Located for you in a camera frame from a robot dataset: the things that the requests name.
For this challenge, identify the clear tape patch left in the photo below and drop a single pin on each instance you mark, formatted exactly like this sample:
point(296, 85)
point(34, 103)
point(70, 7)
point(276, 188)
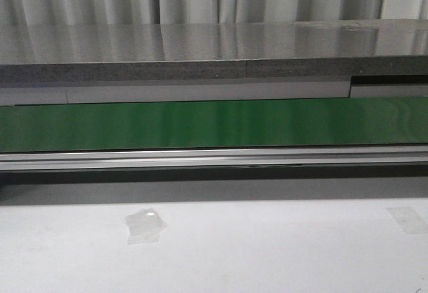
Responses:
point(144, 226)

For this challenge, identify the green conveyor belt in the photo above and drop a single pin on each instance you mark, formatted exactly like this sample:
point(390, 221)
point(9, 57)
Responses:
point(213, 124)

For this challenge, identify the grey stone counter slab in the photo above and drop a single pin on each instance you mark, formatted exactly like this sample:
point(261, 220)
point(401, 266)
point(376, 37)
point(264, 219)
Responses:
point(81, 54)

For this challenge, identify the grey panel under counter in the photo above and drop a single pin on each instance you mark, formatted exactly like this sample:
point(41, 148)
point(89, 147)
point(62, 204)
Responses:
point(214, 89)

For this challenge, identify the clear tape strip right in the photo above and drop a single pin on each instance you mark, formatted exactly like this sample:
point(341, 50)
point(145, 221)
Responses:
point(408, 220)

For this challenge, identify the aluminium conveyor side rail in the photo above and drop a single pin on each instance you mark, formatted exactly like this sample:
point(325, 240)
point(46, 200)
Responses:
point(320, 155)

